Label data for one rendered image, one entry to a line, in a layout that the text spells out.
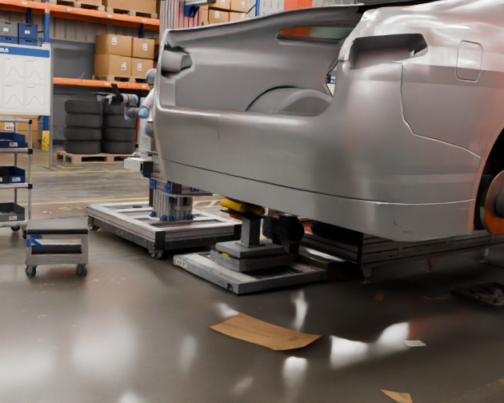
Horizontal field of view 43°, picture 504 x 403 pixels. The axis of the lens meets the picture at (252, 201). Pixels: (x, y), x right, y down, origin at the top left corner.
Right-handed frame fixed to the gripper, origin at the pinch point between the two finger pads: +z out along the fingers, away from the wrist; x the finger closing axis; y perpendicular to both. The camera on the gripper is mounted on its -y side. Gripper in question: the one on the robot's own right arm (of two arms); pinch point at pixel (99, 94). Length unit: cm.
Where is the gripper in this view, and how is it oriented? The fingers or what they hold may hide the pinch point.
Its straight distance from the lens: 480.8
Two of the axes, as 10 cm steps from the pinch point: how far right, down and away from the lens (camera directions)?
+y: -1.7, 9.6, 2.4
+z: -6.1, 0.9, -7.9
